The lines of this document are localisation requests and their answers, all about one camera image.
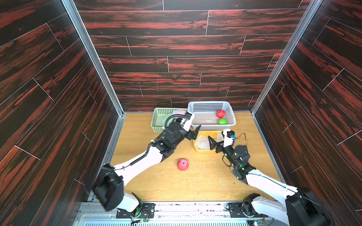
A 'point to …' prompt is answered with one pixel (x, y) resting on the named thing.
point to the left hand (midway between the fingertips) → (194, 122)
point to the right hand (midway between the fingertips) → (219, 133)
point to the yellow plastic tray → (212, 134)
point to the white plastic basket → (212, 115)
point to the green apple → (222, 121)
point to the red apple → (220, 113)
